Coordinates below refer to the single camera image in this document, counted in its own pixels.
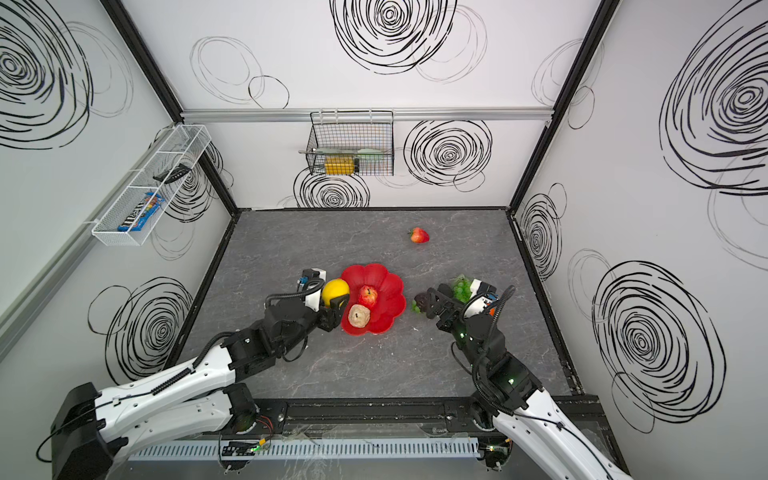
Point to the black fake avocado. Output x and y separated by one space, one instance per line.
430 303

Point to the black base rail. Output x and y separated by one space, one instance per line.
431 416

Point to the blue candy packet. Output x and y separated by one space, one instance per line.
142 212

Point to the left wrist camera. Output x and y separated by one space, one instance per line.
310 287

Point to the black remote control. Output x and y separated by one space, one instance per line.
172 175

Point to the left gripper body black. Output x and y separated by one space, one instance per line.
325 310

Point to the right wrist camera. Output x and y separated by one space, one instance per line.
482 295

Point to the fake red strawberry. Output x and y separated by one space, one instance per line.
418 235

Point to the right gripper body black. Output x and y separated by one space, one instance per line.
443 306

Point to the grey slotted cable duct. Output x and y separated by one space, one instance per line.
335 449

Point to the black wire wall basket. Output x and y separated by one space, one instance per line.
368 135

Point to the yellow box in basket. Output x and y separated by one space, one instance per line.
339 165

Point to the green fake grape bunch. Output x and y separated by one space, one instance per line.
462 289

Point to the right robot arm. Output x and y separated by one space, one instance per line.
510 398

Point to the yellow fake lemon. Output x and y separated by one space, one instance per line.
334 289

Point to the red flower-shaped fruit bowl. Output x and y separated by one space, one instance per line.
390 300

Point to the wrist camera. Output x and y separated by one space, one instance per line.
482 295
310 287

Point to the fake red apple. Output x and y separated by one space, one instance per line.
368 296

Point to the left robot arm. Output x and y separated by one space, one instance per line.
95 429

